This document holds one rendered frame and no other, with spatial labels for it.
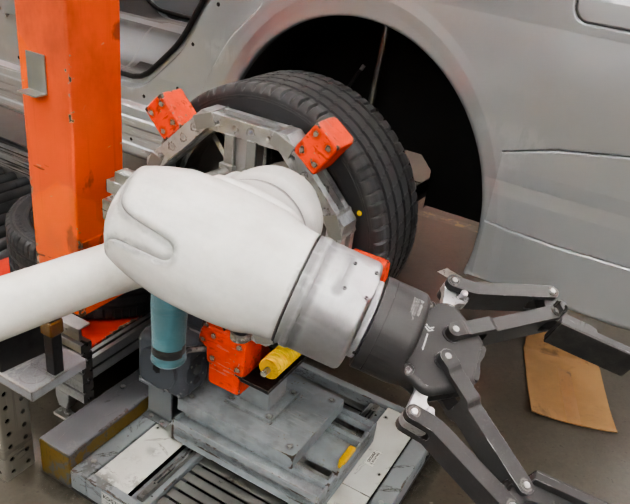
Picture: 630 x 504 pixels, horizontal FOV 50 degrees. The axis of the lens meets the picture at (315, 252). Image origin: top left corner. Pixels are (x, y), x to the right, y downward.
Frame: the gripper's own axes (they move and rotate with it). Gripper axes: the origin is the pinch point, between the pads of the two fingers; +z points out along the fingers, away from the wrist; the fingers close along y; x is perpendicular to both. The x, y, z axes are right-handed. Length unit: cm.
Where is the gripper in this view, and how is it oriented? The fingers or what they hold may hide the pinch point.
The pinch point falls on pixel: (612, 431)
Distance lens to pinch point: 57.5
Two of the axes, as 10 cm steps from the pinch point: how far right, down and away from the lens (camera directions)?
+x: -2.2, 5.8, 7.9
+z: 9.1, 4.1, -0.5
